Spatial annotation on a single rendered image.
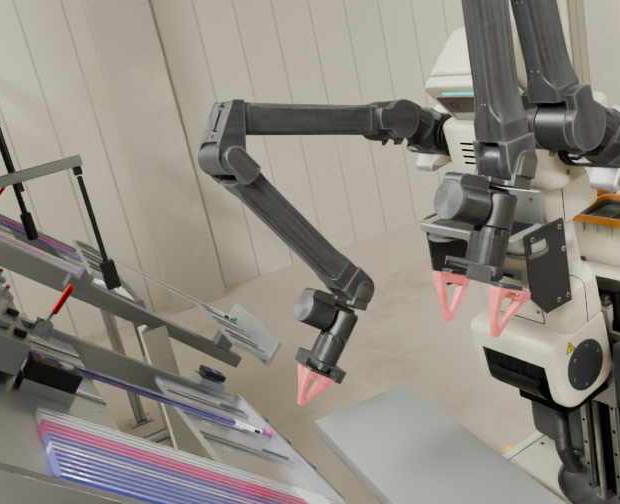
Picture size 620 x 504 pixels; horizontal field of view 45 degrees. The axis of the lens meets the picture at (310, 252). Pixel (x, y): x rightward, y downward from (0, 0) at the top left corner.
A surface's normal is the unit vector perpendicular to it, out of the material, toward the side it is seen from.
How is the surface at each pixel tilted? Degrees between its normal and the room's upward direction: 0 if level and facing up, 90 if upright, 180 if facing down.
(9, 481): 90
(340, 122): 89
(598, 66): 90
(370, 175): 90
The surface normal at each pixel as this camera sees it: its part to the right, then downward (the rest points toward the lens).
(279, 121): 0.57, 0.13
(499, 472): -0.21, -0.93
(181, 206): 0.39, 0.22
